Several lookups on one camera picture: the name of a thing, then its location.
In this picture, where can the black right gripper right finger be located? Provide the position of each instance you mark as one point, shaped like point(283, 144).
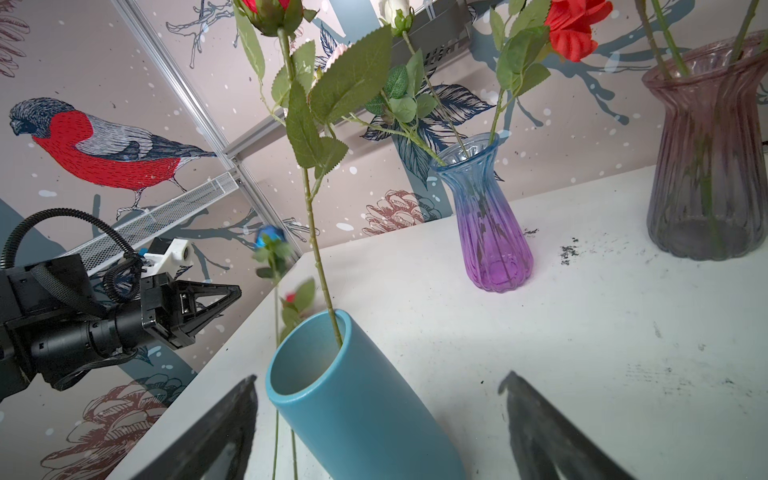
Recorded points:
point(545, 444)

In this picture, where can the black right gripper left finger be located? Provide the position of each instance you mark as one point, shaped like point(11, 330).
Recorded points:
point(218, 445)

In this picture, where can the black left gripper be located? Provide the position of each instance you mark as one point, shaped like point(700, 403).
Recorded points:
point(175, 312)

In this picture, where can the small red rose stem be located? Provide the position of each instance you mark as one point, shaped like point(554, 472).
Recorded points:
point(294, 307)

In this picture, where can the teal ceramic vase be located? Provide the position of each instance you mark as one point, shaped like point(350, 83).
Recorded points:
point(352, 409)

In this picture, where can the blue rose stem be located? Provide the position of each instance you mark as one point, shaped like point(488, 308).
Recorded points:
point(272, 251)

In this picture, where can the blue purple glass vase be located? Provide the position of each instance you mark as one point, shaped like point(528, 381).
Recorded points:
point(496, 255)

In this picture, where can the mauve glass vase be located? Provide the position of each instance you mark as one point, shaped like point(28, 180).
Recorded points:
point(709, 195)

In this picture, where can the pink rose stem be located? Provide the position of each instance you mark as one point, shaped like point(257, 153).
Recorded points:
point(408, 108)

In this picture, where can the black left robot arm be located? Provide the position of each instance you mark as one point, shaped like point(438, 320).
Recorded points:
point(51, 325)

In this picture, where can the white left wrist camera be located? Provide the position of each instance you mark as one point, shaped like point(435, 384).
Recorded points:
point(166, 255)

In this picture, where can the white wire mesh basket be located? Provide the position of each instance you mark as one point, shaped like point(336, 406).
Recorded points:
point(97, 253)

